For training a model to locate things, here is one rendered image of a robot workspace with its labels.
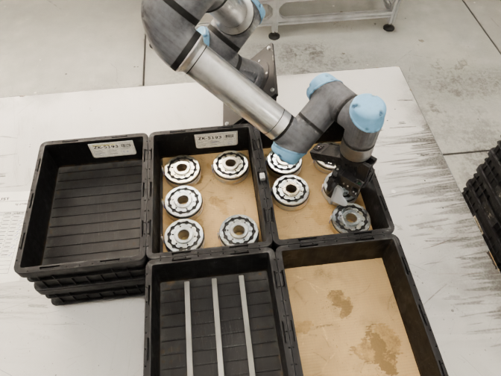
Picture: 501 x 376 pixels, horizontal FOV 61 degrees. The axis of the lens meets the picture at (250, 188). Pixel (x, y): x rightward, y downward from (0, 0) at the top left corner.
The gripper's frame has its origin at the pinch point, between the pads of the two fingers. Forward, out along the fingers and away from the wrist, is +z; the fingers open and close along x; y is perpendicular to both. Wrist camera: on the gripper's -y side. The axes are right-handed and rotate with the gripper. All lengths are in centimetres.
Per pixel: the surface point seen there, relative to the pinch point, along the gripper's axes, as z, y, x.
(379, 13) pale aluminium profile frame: 71, -80, 192
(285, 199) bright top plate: -0.8, -9.0, -10.9
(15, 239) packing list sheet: 15, -67, -66
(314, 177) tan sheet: 2.2, -8.3, 2.7
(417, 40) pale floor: 85, -52, 202
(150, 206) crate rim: -8, -31, -39
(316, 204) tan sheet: 2.2, -2.5, -4.7
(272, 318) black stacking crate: 2.4, 8.5, -37.7
